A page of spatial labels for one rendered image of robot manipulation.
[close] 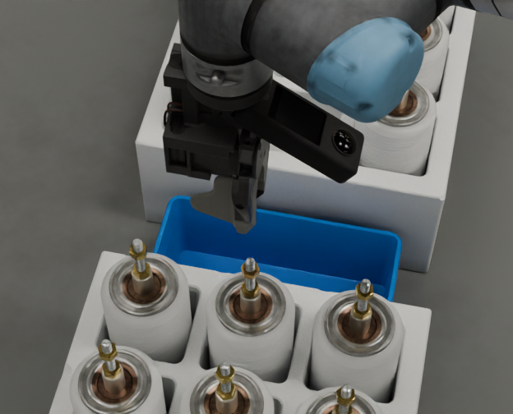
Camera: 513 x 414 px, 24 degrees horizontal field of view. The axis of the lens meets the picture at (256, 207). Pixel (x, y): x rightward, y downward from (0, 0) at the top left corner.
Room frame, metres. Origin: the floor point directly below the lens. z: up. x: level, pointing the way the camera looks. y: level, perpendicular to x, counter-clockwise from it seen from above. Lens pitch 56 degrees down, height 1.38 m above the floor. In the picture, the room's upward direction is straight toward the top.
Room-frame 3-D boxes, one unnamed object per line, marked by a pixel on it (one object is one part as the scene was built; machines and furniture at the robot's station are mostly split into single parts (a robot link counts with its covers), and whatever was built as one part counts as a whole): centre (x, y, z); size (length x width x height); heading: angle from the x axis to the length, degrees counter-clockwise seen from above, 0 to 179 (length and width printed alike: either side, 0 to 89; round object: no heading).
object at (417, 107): (0.91, -0.17, 0.25); 0.08 x 0.08 x 0.01
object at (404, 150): (0.91, -0.17, 0.16); 0.10 x 0.10 x 0.18
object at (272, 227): (0.78, -0.03, 0.06); 0.30 x 0.11 x 0.12; 78
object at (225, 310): (0.63, 0.01, 0.25); 0.08 x 0.08 x 0.01
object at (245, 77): (0.63, 0.02, 0.66); 0.08 x 0.08 x 0.05
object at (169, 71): (0.63, 0.03, 0.58); 0.09 x 0.08 x 0.12; 78
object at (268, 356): (0.63, 0.01, 0.16); 0.10 x 0.10 x 0.18
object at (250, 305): (0.63, 0.01, 0.26); 0.02 x 0.02 x 0.03
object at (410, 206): (1.05, -0.08, 0.09); 0.39 x 0.39 x 0.18; 77
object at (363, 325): (0.60, -0.11, 0.26); 0.02 x 0.02 x 0.03
